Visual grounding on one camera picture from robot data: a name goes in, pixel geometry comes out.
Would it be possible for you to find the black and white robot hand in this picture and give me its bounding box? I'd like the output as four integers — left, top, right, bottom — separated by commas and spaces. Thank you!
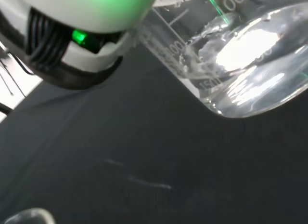
0, 0, 161, 91

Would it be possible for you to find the black bench cloth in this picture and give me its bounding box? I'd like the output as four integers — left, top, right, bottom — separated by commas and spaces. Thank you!
0, 28, 308, 224

